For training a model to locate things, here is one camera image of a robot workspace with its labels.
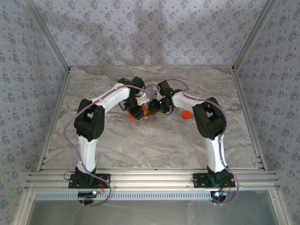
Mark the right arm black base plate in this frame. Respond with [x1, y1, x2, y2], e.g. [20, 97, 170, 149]
[192, 172, 236, 188]

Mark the small circuit board with LED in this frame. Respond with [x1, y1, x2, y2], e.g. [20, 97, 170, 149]
[78, 191, 98, 198]
[210, 191, 228, 200]

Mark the aluminium table edge rail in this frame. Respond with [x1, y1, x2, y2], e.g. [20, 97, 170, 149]
[36, 69, 71, 172]
[232, 69, 268, 171]

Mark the grey metal panel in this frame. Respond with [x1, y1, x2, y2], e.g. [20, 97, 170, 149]
[27, 190, 285, 225]

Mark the aluminium frame post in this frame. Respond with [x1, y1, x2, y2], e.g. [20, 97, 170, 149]
[231, 0, 280, 72]
[22, 0, 71, 72]

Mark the slotted grey cable duct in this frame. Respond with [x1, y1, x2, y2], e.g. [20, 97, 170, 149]
[34, 191, 214, 201]

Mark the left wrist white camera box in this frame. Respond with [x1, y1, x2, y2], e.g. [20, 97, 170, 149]
[136, 95, 151, 106]

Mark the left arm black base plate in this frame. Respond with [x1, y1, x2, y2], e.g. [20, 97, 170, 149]
[68, 173, 111, 189]

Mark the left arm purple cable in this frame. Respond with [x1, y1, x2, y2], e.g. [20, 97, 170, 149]
[64, 83, 161, 207]

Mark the aluminium mounting rail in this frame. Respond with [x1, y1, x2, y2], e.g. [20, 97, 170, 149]
[24, 170, 281, 189]

